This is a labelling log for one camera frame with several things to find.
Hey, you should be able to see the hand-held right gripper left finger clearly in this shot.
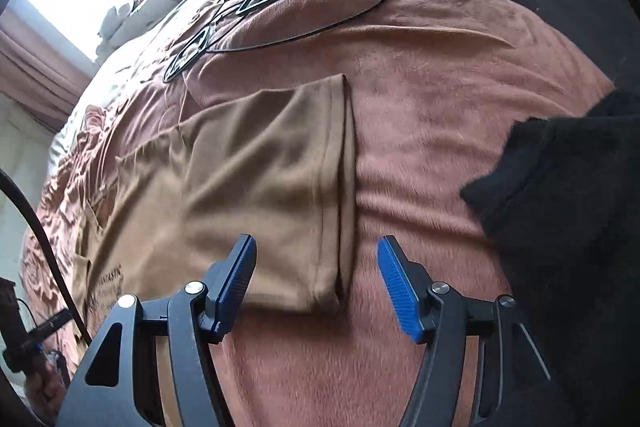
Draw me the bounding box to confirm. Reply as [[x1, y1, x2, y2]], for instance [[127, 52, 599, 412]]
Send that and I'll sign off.
[[57, 234, 258, 427]]

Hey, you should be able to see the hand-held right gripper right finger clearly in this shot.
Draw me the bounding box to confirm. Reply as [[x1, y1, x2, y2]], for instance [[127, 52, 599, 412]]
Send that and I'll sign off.
[[377, 234, 553, 427]]

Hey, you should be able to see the brown t-shirt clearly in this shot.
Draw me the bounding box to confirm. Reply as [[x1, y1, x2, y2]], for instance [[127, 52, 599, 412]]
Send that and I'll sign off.
[[72, 74, 358, 427]]

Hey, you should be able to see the person's left hand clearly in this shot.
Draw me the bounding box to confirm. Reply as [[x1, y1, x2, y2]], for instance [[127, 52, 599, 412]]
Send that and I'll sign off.
[[22, 349, 73, 423]]

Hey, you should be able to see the pink-brown fleece blanket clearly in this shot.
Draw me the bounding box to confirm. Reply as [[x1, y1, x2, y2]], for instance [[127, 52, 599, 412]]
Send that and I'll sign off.
[[22, 0, 616, 427]]

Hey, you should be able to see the black fleece garment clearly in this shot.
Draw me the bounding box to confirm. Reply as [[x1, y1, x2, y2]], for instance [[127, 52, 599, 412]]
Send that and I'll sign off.
[[460, 89, 640, 308]]

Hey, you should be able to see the pink-brown curtain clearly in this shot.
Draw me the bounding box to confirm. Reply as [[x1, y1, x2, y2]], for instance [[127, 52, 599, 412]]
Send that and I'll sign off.
[[0, 27, 93, 132]]

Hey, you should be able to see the thick black cable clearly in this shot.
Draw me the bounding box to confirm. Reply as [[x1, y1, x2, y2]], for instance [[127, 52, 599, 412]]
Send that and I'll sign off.
[[0, 167, 93, 348]]

